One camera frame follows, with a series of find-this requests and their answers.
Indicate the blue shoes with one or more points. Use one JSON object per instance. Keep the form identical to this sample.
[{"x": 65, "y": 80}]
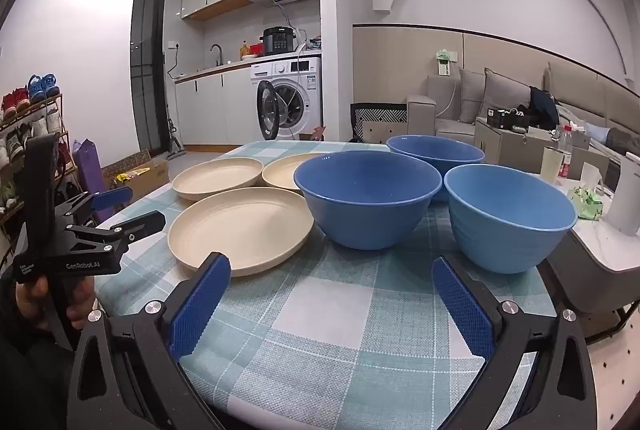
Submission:
[{"x": 42, "y": 88}]

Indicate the beige round plate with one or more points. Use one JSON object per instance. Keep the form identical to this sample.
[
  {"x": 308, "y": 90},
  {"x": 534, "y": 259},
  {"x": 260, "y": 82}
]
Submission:
[
  {"x": 240, "y": 225},
  {"x": 282, "y": 172},
  {"x": 217, "y": 175}
]

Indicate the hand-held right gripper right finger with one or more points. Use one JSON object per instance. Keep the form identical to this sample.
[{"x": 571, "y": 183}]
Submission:
[{"x": 462, "y": 305}]

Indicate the beige cup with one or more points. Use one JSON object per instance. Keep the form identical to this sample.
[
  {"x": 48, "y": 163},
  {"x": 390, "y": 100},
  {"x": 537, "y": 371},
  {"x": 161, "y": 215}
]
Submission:
[{"x": 550, "y": 165}]

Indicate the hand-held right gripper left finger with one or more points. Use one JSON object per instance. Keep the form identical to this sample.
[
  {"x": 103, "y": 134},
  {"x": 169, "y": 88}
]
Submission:
[{"x": 200, "y": 305}]

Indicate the printed cardboard box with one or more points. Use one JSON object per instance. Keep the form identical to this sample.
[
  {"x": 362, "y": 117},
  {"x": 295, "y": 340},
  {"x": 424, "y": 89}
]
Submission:
[{"x": 150, "y": 177}]

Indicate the black white patterned rug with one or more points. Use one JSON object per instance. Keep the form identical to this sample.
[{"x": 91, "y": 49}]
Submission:
[{"x": 380, "y": 118}]

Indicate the dark clothing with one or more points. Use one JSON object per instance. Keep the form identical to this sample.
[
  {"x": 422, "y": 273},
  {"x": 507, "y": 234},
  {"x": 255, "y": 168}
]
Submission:
[{"x": 545, "y": 108}]

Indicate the white electric kettle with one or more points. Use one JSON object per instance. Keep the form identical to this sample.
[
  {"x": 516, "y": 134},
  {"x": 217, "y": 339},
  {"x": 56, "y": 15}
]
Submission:
[{"x": 625, "y": 195}]

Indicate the clear plastic bottle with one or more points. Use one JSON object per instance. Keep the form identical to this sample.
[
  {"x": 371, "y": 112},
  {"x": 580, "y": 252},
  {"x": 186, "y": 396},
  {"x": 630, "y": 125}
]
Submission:
[{"x": 566, "y": 150}]

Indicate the black kitchen faucet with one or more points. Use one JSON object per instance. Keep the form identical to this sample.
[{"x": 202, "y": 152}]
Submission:
[{"x": 218, "y": 53}]

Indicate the teal checked tablecloth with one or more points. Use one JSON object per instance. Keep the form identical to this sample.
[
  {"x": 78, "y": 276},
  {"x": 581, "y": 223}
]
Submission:
[{"x": 325, "y": 310}]

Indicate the beige low cabinet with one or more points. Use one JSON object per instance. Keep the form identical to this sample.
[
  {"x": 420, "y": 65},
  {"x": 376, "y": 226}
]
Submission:
[{"x": 500, "y": 145}]

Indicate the purple bag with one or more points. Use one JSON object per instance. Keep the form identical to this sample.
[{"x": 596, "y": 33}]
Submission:
[{"x": 87, "y": 170}]

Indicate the wooden shoe rack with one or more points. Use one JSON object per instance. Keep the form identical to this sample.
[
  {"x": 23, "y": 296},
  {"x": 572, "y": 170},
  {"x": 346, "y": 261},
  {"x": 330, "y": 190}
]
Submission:
[{"x": 50, "y": 110}]

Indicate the green tissue pack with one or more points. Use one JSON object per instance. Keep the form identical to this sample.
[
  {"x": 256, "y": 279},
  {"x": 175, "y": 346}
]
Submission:
[{"x": 585, "y": 202}]

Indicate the white wall device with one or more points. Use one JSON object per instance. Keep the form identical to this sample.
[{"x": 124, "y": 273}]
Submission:
[{"x": 445, "y": 63}]

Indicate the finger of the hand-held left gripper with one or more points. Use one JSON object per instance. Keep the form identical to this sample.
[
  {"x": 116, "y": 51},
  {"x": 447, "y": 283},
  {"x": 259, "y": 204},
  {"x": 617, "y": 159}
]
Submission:
[
  {"x": 145, "y": 222},
  {"x": 112, "y": 198}
]

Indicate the red shoes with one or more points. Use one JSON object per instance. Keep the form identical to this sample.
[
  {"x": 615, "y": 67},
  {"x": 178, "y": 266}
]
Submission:
[{"x": 15, "y": 99}]

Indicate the black box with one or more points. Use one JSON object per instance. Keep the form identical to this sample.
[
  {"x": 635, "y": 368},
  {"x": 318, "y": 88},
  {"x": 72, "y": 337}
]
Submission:
[{"x": 505, "y": 120}]

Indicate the blue bowl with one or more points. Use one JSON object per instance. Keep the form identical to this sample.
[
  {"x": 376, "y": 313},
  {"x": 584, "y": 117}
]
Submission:
[
  {"x": 440, "y": 155},
  {"x": 505, "y": 230},
  {"x": 367, "y": 210}
]

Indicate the grey sofa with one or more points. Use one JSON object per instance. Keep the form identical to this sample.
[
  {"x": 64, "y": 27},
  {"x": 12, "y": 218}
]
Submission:
[{"x": 445, "y": 110}]

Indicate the white washing machine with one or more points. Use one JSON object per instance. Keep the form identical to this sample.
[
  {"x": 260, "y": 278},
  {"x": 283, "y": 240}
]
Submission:
[{"x": 300, "y": 75}]

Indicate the white marble side table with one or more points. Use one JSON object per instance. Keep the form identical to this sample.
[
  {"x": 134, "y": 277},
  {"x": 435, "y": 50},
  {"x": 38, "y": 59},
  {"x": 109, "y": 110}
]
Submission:
[{"x": 605, "y": 255}]

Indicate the grey cushion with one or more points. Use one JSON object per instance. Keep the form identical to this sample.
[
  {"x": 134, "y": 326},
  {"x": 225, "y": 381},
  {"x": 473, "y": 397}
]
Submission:
[
  {"x": 470, "y": 93},
  {"x": 502, "y": 93}
]

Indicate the yellow snack packets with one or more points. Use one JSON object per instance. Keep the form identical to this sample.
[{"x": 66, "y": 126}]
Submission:
[{"x": 131, "y": 175}]

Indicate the black pressure cooker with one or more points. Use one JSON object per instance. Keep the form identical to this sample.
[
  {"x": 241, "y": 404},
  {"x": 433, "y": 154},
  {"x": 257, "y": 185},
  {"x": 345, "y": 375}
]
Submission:
[{"x": 276, "y": 41}]

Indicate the yellow bottle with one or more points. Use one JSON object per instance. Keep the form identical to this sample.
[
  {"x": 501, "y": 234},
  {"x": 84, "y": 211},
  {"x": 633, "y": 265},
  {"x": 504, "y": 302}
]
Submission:
[{"x": 244, "y": 50}]

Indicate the person's left hand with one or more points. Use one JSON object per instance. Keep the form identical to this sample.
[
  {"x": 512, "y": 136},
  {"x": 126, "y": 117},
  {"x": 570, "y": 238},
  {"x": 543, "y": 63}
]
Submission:
[{"x": 82, "y": 307}]

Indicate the white lower kitchen cabinets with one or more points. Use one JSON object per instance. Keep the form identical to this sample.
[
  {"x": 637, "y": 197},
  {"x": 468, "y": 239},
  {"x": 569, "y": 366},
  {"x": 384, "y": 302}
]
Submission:
[{"x": 210, "y": 105}]

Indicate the dark glass door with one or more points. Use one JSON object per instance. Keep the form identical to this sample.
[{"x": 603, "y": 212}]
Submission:
[{"x": 147, "y": 70}]

